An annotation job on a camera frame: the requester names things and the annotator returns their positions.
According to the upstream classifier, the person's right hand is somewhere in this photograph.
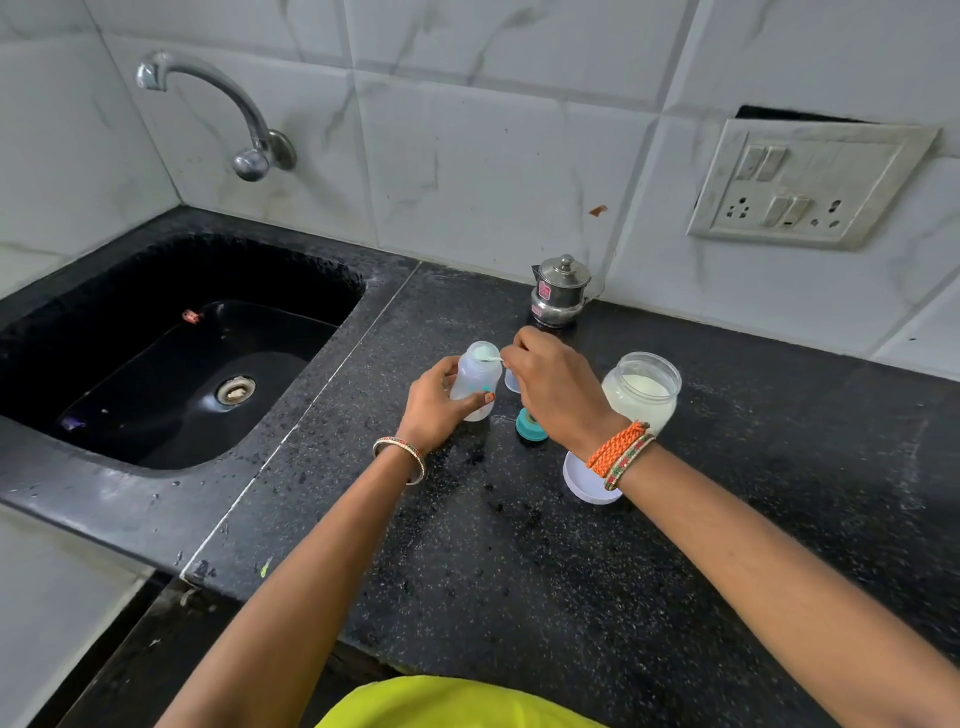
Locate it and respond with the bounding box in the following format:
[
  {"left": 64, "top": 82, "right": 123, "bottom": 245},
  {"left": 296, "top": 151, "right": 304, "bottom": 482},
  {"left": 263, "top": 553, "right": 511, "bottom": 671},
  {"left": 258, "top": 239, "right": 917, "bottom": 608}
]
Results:
[{"left": 500, "top": 325, "right": 636, "bottom": 459}]

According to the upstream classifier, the person's left hand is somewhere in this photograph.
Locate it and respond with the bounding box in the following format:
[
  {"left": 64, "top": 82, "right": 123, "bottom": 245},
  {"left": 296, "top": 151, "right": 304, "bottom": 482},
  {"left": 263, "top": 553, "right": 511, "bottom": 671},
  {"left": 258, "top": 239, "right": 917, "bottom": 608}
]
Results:
[{"left": 396, "top": 355, "right": 497, "bottom": 458}]

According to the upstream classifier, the translucent plastic baby bottle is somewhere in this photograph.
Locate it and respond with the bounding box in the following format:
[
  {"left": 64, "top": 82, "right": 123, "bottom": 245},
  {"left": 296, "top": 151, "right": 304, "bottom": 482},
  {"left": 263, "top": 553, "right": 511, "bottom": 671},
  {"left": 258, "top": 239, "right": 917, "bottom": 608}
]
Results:
[{"left": 449, "top": 341, "right": 504, "bottom": 423}]

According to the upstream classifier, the person's right forearm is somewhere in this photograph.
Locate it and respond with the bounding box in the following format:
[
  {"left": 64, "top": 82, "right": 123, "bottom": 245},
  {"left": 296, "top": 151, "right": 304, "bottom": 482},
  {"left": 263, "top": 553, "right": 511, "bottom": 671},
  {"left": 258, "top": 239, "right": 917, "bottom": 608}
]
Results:
[{"left": 618, "top": 442, "right": 960, "bottom": 728}]

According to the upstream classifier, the person's left forearm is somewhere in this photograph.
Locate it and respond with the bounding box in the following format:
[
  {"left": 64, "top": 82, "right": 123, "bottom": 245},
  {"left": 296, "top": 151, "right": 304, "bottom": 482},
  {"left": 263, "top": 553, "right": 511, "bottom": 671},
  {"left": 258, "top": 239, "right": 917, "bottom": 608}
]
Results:
[{"left": 153, "top": 447, "right": 423, "bottom": 728}]

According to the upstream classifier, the small steel pot with lid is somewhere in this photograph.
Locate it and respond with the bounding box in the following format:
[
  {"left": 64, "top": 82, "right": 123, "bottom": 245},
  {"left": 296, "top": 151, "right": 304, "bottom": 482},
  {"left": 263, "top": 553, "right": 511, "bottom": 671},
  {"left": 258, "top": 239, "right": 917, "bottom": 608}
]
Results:
[{"left": 530, "top": 255, "right": 594, "bottom": 330}]

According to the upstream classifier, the gold beaded bangle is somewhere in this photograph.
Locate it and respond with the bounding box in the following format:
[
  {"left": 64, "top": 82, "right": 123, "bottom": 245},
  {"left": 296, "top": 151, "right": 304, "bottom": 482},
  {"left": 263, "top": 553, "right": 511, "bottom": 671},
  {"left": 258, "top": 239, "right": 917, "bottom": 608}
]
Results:
[{"left": 372, "top": 436, "right": 429, "bottom": 487}]

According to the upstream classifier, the clear jar of white powder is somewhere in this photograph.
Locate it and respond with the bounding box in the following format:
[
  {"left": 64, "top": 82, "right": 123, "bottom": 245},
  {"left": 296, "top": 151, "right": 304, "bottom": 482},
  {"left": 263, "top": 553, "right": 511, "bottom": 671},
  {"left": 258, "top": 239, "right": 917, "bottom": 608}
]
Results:
[{"left": 600, "top": 351, "right": 684, "bottom": 438}]

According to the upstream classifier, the white round jar lid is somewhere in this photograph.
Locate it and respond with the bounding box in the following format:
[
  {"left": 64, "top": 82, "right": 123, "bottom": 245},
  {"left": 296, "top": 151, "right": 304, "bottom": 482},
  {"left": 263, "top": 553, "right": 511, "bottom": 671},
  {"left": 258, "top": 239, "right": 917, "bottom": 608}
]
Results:
[{"left": 562, "top": 448, "right": 624, "bottom": 507}]

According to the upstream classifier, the green and red bangle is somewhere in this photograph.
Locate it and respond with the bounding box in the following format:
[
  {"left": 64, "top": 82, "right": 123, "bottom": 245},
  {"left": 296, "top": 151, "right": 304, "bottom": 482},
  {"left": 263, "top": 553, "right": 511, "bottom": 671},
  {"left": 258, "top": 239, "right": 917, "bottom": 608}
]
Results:
[{"left": 603, "top": 432, "right": 659, "bottom": 493}]

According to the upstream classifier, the metal sink drain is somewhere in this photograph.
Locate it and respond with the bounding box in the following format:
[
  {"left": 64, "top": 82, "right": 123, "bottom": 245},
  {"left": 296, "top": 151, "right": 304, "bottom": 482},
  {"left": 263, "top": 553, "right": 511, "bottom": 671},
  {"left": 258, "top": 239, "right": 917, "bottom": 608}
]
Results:
[{"left": 215, "top": 375, "right": 258, "bottom": 408}]

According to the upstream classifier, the yellow garment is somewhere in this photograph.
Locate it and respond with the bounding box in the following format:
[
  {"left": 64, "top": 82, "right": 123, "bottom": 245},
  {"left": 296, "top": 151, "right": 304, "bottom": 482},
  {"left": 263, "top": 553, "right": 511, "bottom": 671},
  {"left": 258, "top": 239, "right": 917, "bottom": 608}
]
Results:
[{"left": 315, "top": 675, "right": 610, "bottom": 728}]

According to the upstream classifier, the black kitchen sink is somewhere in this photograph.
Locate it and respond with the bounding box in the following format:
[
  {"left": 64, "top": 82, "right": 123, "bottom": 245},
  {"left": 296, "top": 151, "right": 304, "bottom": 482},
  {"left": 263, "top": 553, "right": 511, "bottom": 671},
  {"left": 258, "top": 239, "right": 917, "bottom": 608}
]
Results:
[{"left": 0, "top": 231, "right": 368, "bottom": 473}]

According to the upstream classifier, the teal bottle collar ring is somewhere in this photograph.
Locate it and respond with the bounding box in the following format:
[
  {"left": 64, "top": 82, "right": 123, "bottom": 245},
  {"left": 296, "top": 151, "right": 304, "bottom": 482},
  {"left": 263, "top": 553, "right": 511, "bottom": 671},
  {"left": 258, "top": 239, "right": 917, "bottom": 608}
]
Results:
[{"left": 514, "top": 407, "right": 549, "bottom": 448}]

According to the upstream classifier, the orange braided bracelet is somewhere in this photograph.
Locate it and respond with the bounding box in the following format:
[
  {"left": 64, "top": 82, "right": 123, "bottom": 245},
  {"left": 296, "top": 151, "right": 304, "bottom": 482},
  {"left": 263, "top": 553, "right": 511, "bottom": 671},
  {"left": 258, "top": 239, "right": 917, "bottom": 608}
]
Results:
[{"left": 585, "top": 420, "right": 651, "bottom": 480}]

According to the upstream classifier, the white wall switch board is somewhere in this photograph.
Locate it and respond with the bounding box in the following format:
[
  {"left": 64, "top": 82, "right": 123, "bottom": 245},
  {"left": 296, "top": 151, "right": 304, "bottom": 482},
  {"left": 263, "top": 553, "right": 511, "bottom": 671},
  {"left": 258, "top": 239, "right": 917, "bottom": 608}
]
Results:
[{"left": 686, "top": 117, "right": 943, "bottom": 252}]

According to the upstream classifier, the chrome wall faucet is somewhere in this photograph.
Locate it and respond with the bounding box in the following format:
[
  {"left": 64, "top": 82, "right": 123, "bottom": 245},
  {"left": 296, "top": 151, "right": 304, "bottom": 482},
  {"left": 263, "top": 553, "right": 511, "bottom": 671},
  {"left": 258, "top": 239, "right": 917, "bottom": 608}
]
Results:
[{"left": 135, "top": 50, "right": 299, "bottom": 183}]

